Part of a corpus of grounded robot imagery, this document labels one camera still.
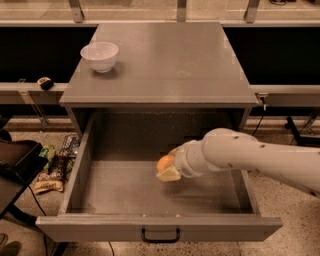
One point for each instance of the black yellow tape measure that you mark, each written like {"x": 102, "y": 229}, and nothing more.
{"x": 45, "y": 83}

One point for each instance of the white ceramic bowl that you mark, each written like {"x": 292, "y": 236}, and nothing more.
{"x": 100, "y": 56}

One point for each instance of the orange fruit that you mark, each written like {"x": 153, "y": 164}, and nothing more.
{"x": 165, "y": 162}

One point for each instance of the snack bag on floor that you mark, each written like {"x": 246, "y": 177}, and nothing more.
{"x": 49, "y": 182}

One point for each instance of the dark wire basket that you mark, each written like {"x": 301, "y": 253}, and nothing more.
{"x": 70, "y": 146}

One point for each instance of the green snack packet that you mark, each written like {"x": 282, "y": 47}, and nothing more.
{"x": 49, "y": 152}

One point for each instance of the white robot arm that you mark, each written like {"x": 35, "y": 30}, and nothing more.
{"x": 223, "y": 149}

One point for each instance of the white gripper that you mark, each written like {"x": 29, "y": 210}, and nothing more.
{"x": 182, "y": 162}

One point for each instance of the open grey top drawer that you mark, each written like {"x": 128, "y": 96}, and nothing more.
{"x": 113, "y": 192}

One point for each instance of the black drawer handle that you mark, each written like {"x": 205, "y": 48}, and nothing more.
{"x": 160, "y": 236}

